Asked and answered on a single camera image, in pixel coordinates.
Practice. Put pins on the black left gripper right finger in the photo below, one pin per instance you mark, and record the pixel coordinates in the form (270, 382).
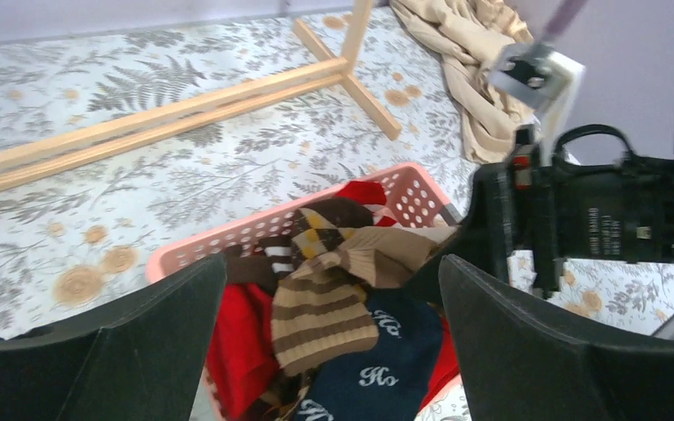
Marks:
(523, 358)

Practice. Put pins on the floral table mat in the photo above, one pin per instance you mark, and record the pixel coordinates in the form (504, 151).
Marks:
(82, 238)

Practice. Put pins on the red white striped sock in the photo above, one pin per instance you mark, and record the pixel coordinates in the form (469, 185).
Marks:
(372, 197)

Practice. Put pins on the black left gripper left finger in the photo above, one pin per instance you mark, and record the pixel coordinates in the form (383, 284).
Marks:
(139, 357)

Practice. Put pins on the wooden hanger stand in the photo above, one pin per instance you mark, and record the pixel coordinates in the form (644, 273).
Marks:
(43, 158)

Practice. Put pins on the navy bear sock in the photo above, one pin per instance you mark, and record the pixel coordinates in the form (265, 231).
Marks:
(390, 380)

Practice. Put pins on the beige crumpled cloth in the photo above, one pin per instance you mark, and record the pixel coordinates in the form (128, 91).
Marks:
(469, 35)

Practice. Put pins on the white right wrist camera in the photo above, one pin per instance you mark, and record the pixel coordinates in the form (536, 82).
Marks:
(545, 81)

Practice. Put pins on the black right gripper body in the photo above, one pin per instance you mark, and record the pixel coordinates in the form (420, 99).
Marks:
(623, 212)

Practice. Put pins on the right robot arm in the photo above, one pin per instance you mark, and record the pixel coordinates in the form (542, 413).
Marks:
(528, 215)

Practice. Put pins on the brown striped sock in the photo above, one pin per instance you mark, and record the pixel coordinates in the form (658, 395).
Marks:
(319, 311)

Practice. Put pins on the dark brown sock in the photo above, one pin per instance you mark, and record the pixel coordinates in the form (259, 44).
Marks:
(263, 270)

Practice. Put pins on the dark argyle sock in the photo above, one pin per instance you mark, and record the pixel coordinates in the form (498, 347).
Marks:
(318, 228)

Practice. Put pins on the red bear sock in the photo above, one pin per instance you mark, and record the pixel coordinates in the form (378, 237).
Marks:
(446, 367)

